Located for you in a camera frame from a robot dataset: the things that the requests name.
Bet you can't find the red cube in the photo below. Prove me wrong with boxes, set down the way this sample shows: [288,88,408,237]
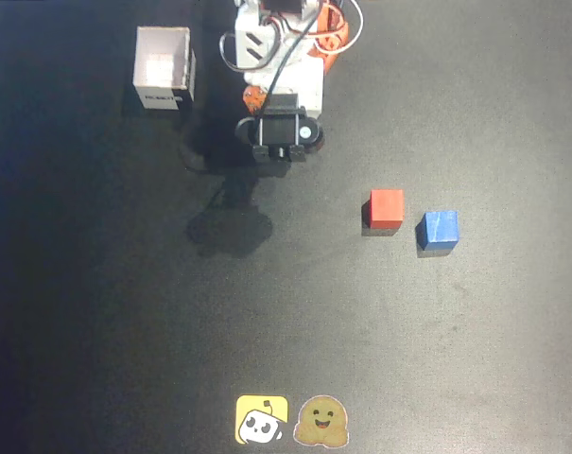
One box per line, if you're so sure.
[362,188,406,232]

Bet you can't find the white cardboard box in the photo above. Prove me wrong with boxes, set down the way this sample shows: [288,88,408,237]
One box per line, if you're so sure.
[132,26,198,113]

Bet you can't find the blue cube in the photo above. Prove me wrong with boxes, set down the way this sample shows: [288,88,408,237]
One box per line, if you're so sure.
[416,209,460,252]

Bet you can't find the black webcam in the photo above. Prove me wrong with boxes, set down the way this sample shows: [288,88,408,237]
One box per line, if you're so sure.
[234,93,325,165]

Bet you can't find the black table mat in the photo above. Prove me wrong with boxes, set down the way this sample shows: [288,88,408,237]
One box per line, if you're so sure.
[0,0,572,454]

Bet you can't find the yellow robot face sticker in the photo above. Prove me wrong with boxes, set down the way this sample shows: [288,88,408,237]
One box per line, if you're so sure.
[234,394,289,445]

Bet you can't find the hugging face emoji sticker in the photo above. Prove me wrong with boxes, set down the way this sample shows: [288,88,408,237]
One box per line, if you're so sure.
[292,394,351,448]

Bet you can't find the black camera cable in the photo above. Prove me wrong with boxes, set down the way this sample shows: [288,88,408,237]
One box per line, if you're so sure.
[254,0,344,143]

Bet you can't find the white servo cable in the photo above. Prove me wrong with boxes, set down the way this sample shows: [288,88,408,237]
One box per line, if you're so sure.
[312,0,365,54]

